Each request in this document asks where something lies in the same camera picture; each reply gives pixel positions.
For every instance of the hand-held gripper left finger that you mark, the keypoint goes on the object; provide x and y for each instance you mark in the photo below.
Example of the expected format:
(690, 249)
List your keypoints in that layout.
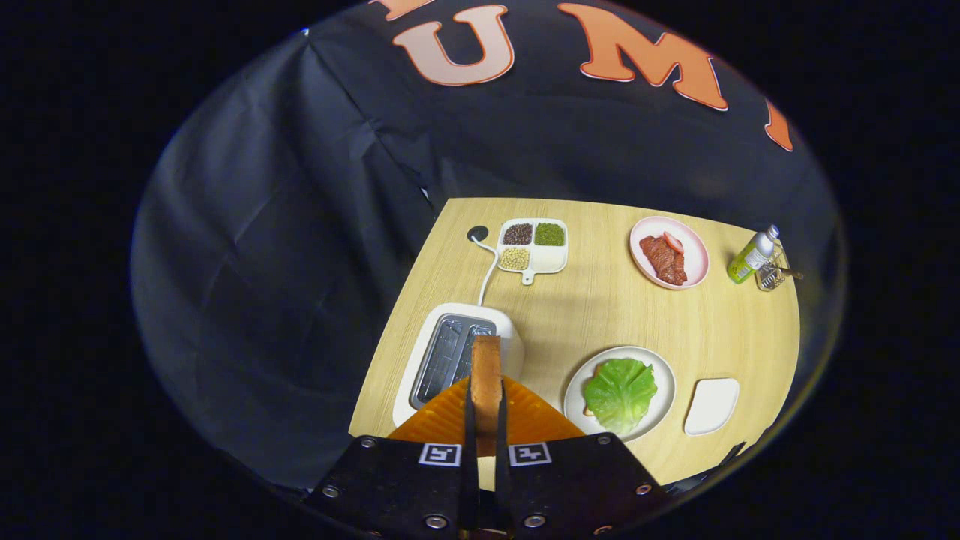
(469, 427)

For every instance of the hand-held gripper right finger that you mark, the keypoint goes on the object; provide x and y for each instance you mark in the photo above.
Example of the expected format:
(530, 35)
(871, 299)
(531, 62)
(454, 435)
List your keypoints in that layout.
(501, 427)

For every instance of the toasted bread slice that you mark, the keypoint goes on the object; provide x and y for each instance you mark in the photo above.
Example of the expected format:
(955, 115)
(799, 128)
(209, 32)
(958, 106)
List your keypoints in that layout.
(486, 382)

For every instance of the green lettuce leaf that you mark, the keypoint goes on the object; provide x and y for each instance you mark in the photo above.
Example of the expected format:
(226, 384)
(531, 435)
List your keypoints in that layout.
(619, 394)

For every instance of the white toaster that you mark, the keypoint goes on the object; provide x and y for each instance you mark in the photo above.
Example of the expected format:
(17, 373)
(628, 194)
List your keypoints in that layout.
(420, 360)

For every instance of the round white plate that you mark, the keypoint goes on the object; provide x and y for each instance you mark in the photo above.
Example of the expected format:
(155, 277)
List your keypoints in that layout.
(664, 397)

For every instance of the pile of yellow beans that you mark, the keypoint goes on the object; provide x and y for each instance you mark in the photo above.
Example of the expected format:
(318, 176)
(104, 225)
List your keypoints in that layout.
(514, 258)

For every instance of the white divided tray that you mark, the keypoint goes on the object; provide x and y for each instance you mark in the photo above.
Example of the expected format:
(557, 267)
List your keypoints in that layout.
(551, 259)

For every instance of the pile of brown beans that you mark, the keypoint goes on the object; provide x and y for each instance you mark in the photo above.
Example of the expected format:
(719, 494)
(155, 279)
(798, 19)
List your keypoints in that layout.
(517, 233)

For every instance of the pile of green beans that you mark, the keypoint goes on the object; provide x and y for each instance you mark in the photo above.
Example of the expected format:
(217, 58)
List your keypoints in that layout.
(549, 234)

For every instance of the white rectangular dish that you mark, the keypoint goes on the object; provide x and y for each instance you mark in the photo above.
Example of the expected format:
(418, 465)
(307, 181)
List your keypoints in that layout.
(711, 405)

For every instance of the brown meat piece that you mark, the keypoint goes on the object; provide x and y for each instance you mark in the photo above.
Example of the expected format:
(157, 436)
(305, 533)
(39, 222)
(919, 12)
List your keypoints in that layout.
(664, 262)

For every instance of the red sausage slice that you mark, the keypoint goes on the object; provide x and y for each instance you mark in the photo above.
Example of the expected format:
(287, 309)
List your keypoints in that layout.
(673, 241)

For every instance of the pink plate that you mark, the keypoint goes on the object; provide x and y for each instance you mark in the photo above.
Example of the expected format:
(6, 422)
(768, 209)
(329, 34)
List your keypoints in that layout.
(694, 255)

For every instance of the silver bottle with green label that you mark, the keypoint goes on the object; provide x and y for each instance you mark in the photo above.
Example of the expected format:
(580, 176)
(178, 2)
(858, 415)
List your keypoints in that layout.
(750, 259)

